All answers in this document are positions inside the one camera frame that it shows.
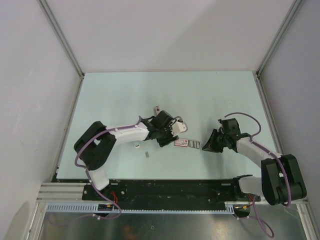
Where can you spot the aluminium frame rail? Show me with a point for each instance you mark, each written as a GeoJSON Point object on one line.
{"type": "Point", "coordinates": [60, 192]}

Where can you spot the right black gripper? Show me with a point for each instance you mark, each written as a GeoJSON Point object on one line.
{"type": "Point", "coordinates": [210, 145]}

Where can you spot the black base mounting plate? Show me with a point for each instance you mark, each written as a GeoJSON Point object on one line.
{"type": "Point", "coordinates": [223, 190]}

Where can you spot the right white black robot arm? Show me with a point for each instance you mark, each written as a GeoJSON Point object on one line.
{"type": "Point", "coordinates": [281, 180]}

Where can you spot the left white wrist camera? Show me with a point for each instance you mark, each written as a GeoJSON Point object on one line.
{"type": "Point", "coordinates": [178, 126]}

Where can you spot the beige black stapler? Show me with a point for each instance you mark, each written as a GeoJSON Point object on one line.
{"type": "Point", "coordinates": [156, 110]}

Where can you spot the red white staple box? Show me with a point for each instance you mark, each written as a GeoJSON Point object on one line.
{"type": "Point", "coordinates": [187, 143]}

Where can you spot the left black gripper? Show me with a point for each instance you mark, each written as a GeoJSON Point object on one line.
{"type": "Point", "coordinates": [170, 139]}

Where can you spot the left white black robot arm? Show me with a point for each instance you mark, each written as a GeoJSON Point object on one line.
{"type": "Point", "coordinates": [95, 146]}

